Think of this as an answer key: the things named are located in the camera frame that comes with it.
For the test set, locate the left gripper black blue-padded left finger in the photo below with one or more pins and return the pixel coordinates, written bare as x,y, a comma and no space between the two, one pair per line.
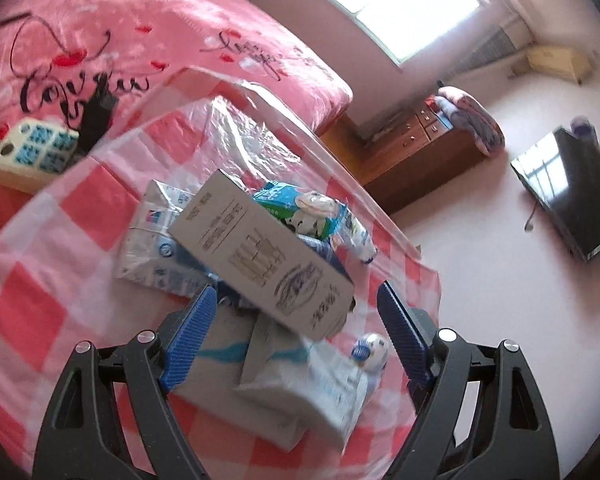
81,436

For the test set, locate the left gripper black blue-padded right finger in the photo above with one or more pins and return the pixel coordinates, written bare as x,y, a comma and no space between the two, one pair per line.
479,410

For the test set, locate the grey foil bag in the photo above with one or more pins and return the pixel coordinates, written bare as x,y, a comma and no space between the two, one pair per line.
313,380

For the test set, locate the white pouch with teal swoosh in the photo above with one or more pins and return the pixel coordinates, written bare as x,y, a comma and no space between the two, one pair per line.
213,380

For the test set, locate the white blue printed refill pouch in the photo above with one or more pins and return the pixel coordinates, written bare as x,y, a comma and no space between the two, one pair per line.
150,256

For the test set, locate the beige milk carton box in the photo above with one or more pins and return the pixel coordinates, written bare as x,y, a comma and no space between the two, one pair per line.
252,252

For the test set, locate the red white checkered tablecloth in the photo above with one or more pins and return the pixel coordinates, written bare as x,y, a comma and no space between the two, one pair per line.
58,256

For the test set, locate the dark blue snack bag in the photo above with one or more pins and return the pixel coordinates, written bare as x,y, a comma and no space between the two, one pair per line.
228,295

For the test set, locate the wooden cabinet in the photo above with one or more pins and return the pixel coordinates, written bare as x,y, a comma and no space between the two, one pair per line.
415,153

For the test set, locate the cream power strip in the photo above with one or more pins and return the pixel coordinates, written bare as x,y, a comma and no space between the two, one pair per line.
34,153

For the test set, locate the folded blanket on cabinet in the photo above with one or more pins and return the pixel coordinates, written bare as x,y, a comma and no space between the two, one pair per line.
466,113

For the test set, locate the black charger adapter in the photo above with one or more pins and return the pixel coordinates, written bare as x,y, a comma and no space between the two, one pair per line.
97,115

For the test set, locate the pink bed with bedspread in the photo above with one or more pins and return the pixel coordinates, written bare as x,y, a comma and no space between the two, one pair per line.
53,53

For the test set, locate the wall mounted black television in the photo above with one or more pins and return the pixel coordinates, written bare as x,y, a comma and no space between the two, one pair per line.
562,173

